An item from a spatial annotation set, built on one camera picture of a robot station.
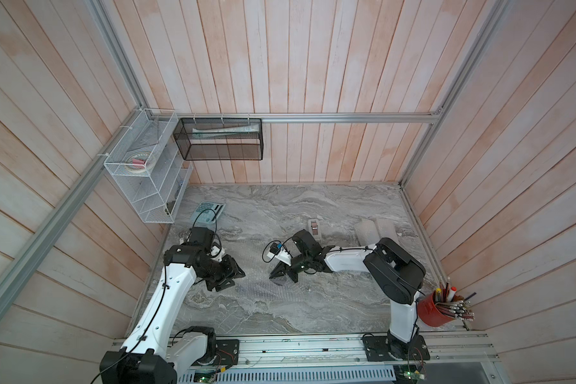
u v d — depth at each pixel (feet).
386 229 3.22
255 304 2.74
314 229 3.21
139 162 2.45
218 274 2.16
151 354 1.26
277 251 2.56
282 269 2.62
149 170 2.36
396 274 1.65
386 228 3.22
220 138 3.38
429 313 2.44
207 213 3.52
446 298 2.47
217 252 2.18
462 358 2.41
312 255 2.45
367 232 3.13
